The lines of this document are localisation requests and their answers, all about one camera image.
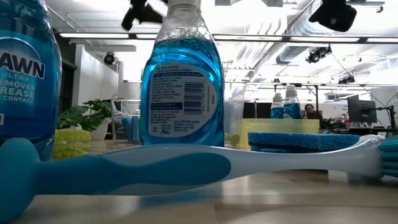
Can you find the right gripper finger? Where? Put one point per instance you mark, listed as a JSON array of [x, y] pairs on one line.
[[335, 15]]

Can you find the clear plastic bin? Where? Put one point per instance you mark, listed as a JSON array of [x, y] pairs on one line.
[[234, 112]]

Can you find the round black ceiling camera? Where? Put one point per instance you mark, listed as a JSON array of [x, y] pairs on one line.
[[109, 59]]

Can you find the person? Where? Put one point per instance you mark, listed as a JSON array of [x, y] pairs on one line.
[[311, 112]]

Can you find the blue dish soap bottle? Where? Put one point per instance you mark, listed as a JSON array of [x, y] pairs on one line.
[[292, 109], [28, 93], [276, 110], [182, 102]]

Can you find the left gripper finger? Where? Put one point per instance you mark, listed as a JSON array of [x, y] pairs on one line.
[[152, 15], [132, 15]]

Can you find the yellow-green dish brush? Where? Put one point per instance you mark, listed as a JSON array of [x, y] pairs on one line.
[[234, 140], [73, 137]]

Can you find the black background desk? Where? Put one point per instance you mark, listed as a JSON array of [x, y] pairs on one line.
[[357, 130]]

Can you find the clear plastic sponge rack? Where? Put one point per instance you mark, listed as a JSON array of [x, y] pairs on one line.
[[117, 124]]

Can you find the black track spotlight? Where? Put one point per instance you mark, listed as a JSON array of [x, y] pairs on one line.
[[346, 80], [317, 55]]

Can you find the silver ventilation duct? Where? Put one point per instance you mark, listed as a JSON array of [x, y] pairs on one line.
[[292, 53]]

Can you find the green leafy plant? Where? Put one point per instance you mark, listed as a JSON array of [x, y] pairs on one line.
[[81, 116]]

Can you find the blue dish brush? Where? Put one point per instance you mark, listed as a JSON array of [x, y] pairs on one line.
[[124, 171]]

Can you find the yellow plastic tray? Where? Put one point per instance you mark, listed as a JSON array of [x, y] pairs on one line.
[[280, 133]]

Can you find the black computer monitor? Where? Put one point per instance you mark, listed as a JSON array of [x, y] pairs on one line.
[[360, 109]]

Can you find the ceiling light rail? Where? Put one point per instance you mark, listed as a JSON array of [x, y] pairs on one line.
[[248, 37]]

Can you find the white plant pot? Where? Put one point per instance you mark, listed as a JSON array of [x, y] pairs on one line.
[[100, 130]]

